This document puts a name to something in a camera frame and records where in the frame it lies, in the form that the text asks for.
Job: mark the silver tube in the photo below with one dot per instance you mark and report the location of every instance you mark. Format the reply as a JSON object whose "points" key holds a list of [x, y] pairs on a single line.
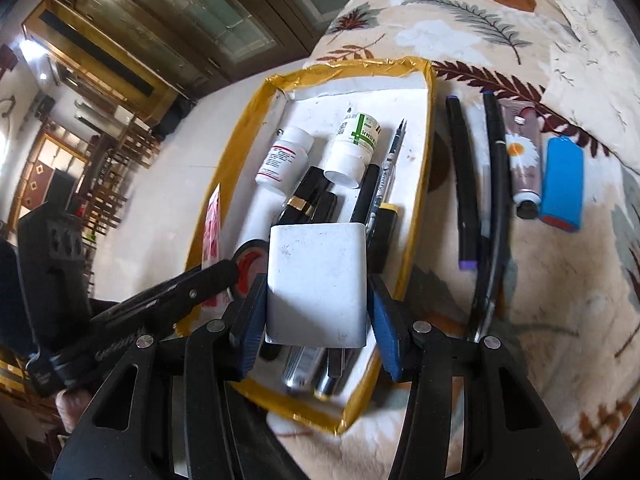
{"points": [[332, 372], [300, 367]]}

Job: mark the wooden chairs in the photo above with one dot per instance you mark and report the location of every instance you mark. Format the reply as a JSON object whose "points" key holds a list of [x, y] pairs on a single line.
{"points": [[120, 170]]}

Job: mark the black marker purple caps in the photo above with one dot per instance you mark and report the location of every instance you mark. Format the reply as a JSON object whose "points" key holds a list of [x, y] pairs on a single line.
{"points": [[465, 185]]}

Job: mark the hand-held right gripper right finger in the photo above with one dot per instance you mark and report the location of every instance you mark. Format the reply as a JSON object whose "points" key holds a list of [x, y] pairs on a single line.
{"points": [[382, 330]]}

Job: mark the leaf print blanket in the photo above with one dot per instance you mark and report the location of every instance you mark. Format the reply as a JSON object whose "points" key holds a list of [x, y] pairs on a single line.
{"points": [[550, 310]]}

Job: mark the white bottle red label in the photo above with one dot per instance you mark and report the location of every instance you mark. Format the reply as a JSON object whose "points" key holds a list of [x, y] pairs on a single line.
{"points": [[282, 160]]}

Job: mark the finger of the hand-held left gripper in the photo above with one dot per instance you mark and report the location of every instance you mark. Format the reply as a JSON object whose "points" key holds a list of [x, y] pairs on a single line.
{"points": [[200, 282]]}

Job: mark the person's left hand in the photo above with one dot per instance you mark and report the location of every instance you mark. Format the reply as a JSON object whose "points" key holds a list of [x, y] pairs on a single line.
{"points": [[72, 405]]}

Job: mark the white charger block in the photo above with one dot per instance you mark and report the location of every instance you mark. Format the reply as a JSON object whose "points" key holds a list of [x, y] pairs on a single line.
{"points": [[315, 285]]}

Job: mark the wooden glass cabinet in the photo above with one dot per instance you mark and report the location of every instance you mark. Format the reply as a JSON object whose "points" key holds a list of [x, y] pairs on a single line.
{"points": [[150, 35]]}

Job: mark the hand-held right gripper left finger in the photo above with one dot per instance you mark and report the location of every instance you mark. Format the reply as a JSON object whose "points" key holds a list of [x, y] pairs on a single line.
{"points": [[250, 320]]}

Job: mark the long black pen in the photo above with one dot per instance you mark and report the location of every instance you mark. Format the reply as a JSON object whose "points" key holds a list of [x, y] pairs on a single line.
{"points": [[497, 170]]}

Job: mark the blue lighter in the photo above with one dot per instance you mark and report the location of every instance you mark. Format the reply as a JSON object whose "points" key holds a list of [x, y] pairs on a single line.
{"points": [[562, 185]]}

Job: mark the red and white packet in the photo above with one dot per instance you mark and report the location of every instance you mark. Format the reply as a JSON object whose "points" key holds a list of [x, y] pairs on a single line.
{"points": [[212, 230]]}

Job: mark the black tape roll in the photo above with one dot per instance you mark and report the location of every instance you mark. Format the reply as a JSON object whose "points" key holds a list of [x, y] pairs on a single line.
{"points": [[245, 250]]}

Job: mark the white bottle green label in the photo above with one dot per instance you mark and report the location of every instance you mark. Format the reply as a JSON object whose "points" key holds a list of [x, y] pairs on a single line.
{"points": [[350, 155]]}

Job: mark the yellow-edged white tray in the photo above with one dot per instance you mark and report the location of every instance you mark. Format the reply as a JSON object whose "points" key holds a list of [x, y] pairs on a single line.
{"points": [[320, 110]]}

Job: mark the clear ballpoint pen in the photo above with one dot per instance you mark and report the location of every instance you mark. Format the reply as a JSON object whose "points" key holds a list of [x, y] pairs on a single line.
{"points": [[390, 170]]}

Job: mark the daisy print hand cream tube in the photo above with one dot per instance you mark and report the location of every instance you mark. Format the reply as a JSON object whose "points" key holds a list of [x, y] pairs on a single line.
{"points": [[522, 160]]}

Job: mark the wooden patterned door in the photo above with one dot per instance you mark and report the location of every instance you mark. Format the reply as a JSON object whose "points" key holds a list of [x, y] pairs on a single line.
{"points": [[42, 175]]}

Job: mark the white quilt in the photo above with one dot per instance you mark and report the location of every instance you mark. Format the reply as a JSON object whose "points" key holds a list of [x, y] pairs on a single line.
{"points": [[590, 35]]}

